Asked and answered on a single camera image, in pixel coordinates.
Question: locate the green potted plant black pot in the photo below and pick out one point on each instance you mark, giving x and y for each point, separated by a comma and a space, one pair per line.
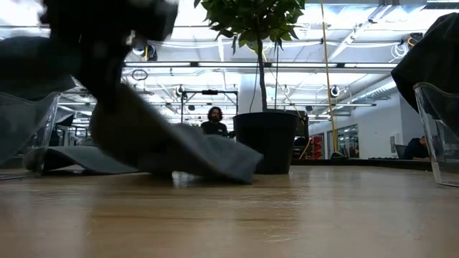
265, 143

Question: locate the blue-grey baseball cap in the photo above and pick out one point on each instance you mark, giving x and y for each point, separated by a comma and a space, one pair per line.
222, 157
32, 68

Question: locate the charcoal baseball cap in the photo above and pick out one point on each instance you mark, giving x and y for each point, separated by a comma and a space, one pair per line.
430, 61

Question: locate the red cabinet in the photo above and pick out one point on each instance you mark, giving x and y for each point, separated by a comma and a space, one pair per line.
317, 147

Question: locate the clear plastic bin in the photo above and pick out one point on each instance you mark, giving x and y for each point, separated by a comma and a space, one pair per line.
50, 118
441, 150

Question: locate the person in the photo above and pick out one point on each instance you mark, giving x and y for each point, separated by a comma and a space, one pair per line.
214, 127
416, 148

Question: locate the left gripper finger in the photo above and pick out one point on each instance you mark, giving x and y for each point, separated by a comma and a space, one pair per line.
102, 86

